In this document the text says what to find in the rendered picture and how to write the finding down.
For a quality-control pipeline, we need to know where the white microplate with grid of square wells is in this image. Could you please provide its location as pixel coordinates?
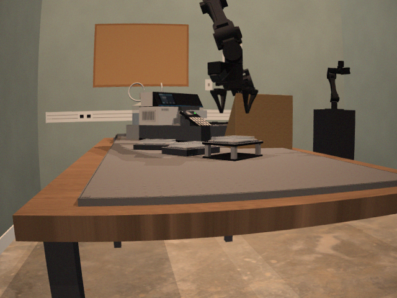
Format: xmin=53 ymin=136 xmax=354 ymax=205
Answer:
xmin=211 ymin=135 xmax=254 ymax=143
xmin=139 ymin=139 xmax=176 ymax=145
xmin=169 ymin=141 xmax=205 ymax=148

